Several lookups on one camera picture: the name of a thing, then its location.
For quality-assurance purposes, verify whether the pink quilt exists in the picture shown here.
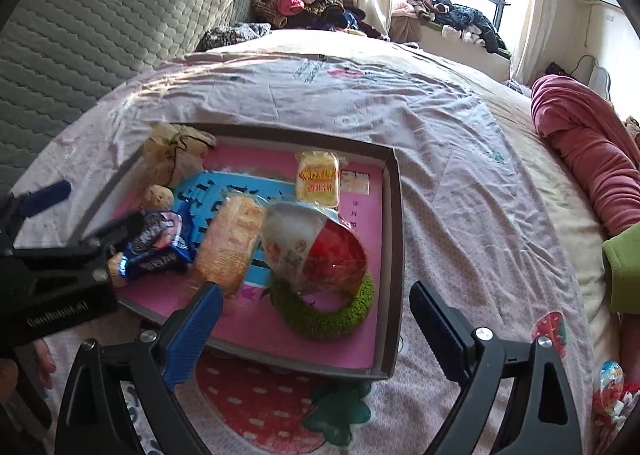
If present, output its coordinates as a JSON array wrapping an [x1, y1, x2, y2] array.
[[530, 75, 640, 386]]

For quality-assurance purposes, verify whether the pile of dark blue clothes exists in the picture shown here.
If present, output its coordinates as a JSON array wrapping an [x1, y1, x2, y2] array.
[[395, 0, 513, 56]]

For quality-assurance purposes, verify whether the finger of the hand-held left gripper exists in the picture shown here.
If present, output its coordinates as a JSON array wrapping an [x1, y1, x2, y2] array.
[[15, 212, 146, 286], [0, 180, 72, 256]]

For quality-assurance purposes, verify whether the clear orange cake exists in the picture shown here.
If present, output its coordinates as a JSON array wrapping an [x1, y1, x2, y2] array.
[[192, 195, 266, 296]]

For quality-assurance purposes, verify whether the small red wrapped egg candy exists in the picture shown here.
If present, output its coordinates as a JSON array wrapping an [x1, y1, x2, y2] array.
[[597, 360, 626, 416]]

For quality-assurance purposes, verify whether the yellow snack packet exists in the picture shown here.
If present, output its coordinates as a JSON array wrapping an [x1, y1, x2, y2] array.
[[295, 150, 342, 208]]

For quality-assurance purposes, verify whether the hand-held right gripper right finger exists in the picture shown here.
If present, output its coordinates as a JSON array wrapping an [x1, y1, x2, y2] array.
[[409, 280, 583, 455]]

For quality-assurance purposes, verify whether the walnut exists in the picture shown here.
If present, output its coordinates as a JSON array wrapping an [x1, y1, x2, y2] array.
[[107, 255, 128, 289], [144, 184, 175, 212]]

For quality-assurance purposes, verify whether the person's left hand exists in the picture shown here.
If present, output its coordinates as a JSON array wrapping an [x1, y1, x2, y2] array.
[[0, 339, 57, 391]]

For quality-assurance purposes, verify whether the beige drawstring pouch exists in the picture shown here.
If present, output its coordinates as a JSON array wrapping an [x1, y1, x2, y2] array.
[[141, 122, 217, 188]]

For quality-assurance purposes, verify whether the green cloth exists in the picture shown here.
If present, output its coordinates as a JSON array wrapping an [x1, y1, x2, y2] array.
[[602, 224, 640, 316]]

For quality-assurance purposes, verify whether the dark cardboard box tray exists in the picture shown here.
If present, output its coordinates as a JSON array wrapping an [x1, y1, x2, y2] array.
[[80, 122, 405, 381]]

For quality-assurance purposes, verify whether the strawberry print bed sheet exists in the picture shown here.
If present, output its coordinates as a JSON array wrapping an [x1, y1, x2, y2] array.
[[10, 30, 621, 455]]

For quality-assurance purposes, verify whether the dark patterned cloth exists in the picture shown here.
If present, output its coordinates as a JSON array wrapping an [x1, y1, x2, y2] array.
[[200, 22, 273, 52]]

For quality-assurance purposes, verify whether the large red white egg toy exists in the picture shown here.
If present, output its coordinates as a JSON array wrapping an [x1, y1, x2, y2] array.
[[261, 201, 370, 296]]

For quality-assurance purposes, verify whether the green fuzzy ring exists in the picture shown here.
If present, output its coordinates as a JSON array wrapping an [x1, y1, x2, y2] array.
[[269, 272, 376, 341]]

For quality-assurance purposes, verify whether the grey quilted headboard cover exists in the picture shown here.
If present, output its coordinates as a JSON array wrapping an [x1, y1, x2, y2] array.
[[0, 0, 253, 196]]

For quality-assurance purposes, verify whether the blue cookie packet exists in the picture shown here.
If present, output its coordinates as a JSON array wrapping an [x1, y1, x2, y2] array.
[[122, 210, 193, 281]]

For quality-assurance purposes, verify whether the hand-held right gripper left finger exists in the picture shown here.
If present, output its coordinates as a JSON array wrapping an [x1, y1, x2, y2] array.
[[52, 282, 225, 455]]

